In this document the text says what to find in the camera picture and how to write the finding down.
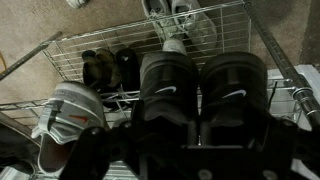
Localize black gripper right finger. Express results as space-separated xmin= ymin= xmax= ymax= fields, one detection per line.
xmin=200 ymin=119 xmax=320 ymax=180

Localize small white shoe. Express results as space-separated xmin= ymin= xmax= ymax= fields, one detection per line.
xmin=162 ymin=37 xmax=188 ymax=56

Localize dark grey shoe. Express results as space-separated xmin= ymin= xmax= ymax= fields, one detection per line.
xmin=0 ymin=123 xmax=42 ymax=169

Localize black Nike sneaker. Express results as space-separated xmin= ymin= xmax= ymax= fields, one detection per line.
xmin=139 ymin=51 xmax=200 ymax=126
xmin=199 ymin=51 xmax=270 ymax=128

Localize plain white shoe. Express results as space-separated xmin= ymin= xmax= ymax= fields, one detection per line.
xmin=65 ymin=0 xmax=90 ymax=10

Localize chrome wire shoe rack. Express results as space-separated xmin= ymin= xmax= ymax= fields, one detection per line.
xmin=0 ymin=0 xmax=320 ymax=180

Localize yellow cable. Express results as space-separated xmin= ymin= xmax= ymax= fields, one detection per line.
xmin=0 ymin=51 xmax=8 ymax=75

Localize white lace-up sneaker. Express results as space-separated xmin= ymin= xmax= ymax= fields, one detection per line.
xmin=141 ymin=0 xmax=188 ymax=42
xmin=169 ymin=0 xmax=219 ymax=52

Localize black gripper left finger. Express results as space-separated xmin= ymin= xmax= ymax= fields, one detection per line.
xmin=59 ymin=109 xmax=200 ymax=180

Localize black white-striped shoe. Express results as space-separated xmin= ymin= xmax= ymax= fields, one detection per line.
xmin=114 ymin=48 xmax=141 ymax=93

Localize brown shoe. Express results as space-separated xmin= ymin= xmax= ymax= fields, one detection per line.
xmin=81 ymin=49 xmax=105 ymax=90
xmin=95 ymin=48 xmax=123 ymax=90

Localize grey sneaker orange swoosh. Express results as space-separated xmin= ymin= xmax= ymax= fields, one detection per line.
xmin=30 ymin=81 xmax=110 ymax=178

